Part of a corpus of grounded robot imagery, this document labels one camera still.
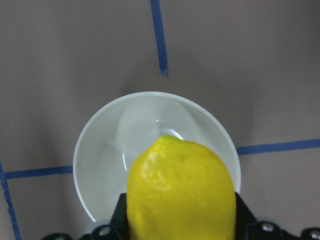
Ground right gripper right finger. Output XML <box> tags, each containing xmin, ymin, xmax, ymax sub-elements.
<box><xmin>235</xmin><ymin>192</ymin><xmax>257</xmax><ymax>240</ymax></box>

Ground white ceramic bowl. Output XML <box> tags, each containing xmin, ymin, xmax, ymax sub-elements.
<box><xmin>73</xmin><ymin>91</ymin><xmax>241</xmax><ymax>222</ymax></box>

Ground yellow lemon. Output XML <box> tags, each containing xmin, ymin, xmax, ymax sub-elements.
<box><xmin>126</xmin><ymin>136</ymin><xmax>236</xmax><ymax>240</ymax></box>

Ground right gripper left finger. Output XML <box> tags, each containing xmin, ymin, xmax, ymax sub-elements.
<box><xmin>110</xmin><ymin>193</ymin><xmax>130</xmax><ymax>240</ymax></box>

